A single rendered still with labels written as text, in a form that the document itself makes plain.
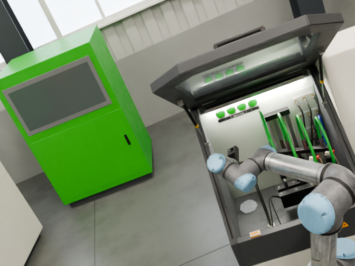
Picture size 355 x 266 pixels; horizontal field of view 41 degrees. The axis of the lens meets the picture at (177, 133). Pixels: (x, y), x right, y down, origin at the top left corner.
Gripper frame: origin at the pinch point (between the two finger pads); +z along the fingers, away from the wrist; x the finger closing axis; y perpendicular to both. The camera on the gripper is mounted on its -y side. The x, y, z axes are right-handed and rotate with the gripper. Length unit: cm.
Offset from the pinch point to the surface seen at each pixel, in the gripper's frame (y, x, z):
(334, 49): -46, 51, 26
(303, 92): -40, 27, 43
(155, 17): -307, -142, 248
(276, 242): 29.4, -9.8, 29.2
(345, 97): -24, 46, 33
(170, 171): -103, -169, 230
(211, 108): -45, -17, 20
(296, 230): 27.3, 1.2, 30.2
